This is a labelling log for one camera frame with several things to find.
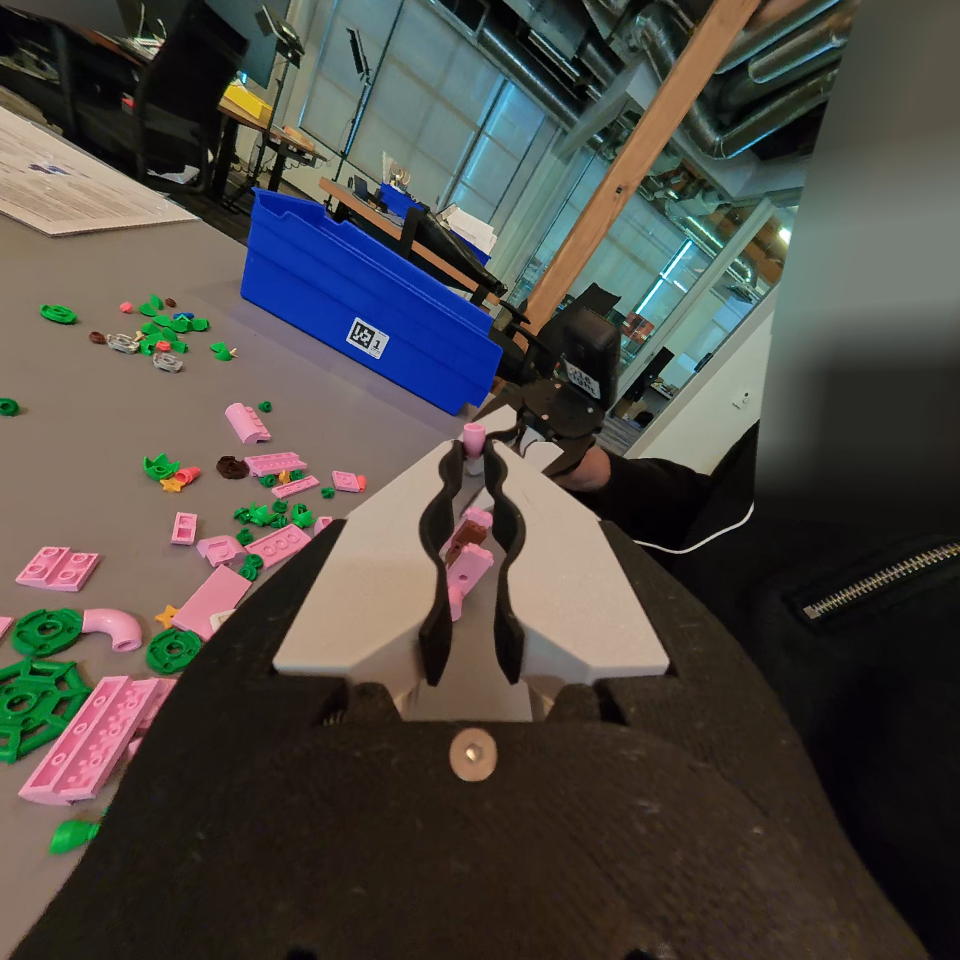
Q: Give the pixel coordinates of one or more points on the person's right hand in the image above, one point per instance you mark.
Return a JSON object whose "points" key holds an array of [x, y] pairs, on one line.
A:
{"points": [[592, 469]]}

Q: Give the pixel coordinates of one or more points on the yellow box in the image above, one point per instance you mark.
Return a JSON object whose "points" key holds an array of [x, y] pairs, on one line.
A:
{"points": [[246, 101]]}

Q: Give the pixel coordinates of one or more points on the small grey toy piece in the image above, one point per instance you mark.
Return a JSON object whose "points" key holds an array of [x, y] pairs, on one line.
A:
{"points": [[169, 363], [124, 343]]}

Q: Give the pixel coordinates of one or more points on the scatter of pink toy bricks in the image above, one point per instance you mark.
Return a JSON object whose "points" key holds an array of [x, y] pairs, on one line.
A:
{"points": [[75, 742]]}

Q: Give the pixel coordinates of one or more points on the black monitor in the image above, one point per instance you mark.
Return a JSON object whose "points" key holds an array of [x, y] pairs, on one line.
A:
{"points": [[255, 37]]}

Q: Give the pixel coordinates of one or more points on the black light stand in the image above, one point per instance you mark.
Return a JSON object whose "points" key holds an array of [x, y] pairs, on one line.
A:
{"points": [[281, 45], [360, 52]]}

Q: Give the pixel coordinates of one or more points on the person's black zip jacket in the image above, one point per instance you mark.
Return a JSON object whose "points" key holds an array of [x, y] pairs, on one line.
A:
{"points": [[825, 750]]}

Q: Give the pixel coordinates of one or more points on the blue plastic bin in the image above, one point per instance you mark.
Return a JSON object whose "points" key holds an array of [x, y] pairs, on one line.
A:
{"points": [[337, 300]]}

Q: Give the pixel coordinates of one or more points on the silver ventilation duct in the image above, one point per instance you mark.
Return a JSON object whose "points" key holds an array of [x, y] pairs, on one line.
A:
{"points": [[757, 112]]}

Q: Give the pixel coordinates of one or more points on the black bag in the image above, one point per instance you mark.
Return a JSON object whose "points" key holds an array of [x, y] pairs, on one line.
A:
{"points": [[450, 247]]}

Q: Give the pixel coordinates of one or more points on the small blue bin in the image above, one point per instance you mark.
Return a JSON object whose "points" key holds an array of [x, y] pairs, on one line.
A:
{"points": [[394, 199]]}

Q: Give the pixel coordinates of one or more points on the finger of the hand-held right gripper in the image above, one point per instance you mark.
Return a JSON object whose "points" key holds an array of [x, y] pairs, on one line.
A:
{"points": [[541, 452], [499, 411]]}

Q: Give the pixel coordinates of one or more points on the person's right forearm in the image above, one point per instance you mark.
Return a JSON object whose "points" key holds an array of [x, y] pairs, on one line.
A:
{"points": [[660, 495]]}

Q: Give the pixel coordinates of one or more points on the pink and brown brick assembly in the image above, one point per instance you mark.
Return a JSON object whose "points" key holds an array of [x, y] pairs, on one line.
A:
{"points": [[469, 559]]}

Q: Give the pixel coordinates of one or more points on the black office chair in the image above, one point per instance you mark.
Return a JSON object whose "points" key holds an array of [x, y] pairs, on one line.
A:
{"points": [[510, 352], [187, 97]]}

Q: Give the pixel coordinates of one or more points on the scatter of green toy pieces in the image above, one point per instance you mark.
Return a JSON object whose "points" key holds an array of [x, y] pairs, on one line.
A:
{"points": [[56, 313]]}

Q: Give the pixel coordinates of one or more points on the white printed instruction sheet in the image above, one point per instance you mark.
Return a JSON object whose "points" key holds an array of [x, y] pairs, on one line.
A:
{"points": [[67, 180]]}

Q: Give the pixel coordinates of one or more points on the yellow star toy piece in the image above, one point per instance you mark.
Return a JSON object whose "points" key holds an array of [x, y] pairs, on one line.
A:
{"points": [[173, 484], [166, 616]]}

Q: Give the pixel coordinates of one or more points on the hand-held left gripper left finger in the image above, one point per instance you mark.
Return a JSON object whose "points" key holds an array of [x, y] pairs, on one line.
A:
{"points": [[352, 600]]}

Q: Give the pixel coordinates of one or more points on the wooden support beam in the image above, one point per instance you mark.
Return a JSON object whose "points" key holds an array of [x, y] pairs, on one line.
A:
{"points": [[637, 157]]}

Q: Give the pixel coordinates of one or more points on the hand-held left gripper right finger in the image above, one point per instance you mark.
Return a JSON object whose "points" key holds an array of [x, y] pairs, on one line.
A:
{"points": [[577, 600]]}

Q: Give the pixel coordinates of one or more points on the small pink cone brick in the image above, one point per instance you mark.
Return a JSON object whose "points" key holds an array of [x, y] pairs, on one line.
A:
{"points": [[474, 439]]}

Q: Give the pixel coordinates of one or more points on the dark brown swirl toy piece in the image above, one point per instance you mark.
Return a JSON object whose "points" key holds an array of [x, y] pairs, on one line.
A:
{"points": [[232, 466]]}

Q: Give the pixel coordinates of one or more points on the long wooden desk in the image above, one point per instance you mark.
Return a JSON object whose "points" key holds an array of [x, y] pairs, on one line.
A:
{"points": [[352, 204]]}

